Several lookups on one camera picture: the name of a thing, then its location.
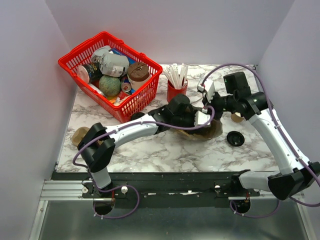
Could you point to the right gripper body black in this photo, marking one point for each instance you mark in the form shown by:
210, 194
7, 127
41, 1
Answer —
220, 104

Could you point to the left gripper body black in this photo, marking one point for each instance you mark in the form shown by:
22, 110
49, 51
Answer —
184, 120

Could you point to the brown paper takeout bag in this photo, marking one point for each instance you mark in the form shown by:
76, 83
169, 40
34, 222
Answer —
207, 133

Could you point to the black plastic cup lid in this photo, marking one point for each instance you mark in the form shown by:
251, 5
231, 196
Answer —
137, 115

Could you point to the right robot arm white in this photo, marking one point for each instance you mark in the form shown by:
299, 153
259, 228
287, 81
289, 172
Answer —
295, 171

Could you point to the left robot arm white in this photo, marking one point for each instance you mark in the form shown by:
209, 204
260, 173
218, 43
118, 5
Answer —
98, 144

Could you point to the tilted empty paper cup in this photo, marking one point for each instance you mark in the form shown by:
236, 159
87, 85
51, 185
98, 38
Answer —
236, 117

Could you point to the red straw holder cup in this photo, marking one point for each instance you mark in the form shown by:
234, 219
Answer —
172, 92

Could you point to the black plastic lid on table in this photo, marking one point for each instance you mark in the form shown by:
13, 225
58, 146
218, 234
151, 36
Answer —
235, 138

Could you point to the bundle of white wrapped straws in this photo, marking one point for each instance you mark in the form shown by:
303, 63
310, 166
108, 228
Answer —
177, 75

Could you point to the brown lidded tub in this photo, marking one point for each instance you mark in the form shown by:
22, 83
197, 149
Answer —
138, 74

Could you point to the red bull can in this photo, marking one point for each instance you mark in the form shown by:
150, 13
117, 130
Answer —
126, 85

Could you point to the green round melon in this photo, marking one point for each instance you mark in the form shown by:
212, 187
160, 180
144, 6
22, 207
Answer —
110, 86

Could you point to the grey paper wrapped package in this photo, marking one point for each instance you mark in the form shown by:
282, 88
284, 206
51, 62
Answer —
110, 63

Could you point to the black printed can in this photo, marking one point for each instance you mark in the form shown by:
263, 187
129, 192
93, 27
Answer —
89, 72

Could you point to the cardboard cup carrier left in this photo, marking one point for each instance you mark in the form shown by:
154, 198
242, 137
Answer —
79, 135

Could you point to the red plastic shopping basket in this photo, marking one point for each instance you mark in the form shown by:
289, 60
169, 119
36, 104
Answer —
134, 103

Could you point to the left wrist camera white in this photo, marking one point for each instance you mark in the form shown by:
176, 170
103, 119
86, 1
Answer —
202, 118

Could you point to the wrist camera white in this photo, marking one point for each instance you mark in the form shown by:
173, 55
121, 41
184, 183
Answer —
202, 118
207, 87

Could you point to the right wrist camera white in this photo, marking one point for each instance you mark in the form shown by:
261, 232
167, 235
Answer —
207, 87

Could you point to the black mounting base plate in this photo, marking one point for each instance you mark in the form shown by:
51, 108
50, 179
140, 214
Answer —
165, 190

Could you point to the aluminium rail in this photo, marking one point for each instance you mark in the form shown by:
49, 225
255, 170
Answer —
71, 190

